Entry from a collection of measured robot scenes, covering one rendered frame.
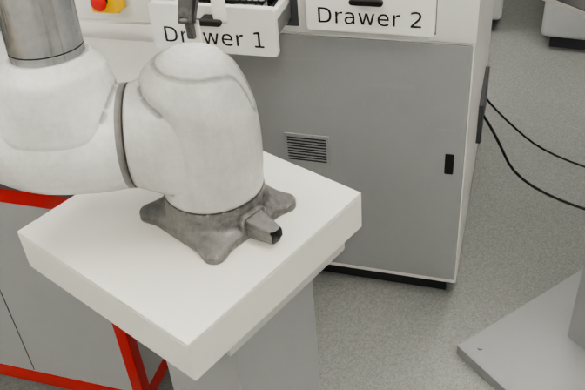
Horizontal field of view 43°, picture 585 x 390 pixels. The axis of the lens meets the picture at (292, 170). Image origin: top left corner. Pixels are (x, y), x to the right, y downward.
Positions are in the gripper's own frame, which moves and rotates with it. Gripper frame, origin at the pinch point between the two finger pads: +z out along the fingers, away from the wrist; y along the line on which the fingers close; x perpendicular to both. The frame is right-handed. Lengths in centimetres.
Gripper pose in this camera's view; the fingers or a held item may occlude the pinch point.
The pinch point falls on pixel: (208, 32)
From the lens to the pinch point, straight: 153.0
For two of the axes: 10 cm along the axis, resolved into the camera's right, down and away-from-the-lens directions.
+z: 0.7, 8.0, 5.9
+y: 2.8, -5.8, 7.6
